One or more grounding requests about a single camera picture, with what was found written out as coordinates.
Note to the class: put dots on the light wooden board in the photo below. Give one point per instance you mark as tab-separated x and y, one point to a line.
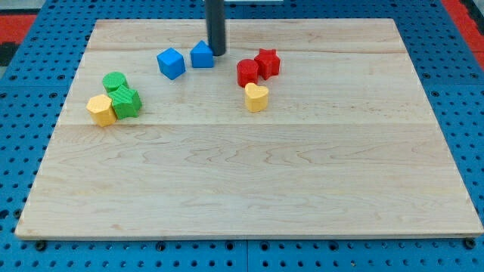
347	148

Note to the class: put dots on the yellow hexagon block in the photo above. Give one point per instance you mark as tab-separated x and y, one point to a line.
101	110

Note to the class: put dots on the yellow heart block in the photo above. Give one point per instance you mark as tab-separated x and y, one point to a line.
256	97

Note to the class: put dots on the red cylinder block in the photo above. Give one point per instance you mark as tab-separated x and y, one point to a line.
247	72

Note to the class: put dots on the red star block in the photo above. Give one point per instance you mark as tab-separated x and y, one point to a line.
268	62

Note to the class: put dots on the blue pentagon block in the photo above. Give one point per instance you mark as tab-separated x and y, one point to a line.
201	56

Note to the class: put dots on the blue cube block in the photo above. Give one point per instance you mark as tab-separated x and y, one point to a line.
171	63

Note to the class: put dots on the green star block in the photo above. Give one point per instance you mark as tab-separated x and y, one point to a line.
125	102

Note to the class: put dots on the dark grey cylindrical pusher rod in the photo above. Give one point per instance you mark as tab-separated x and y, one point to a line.
215	24

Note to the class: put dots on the green cylinder block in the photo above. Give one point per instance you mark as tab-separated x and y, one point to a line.
113	80

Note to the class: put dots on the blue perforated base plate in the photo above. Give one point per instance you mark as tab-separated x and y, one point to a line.
36	83

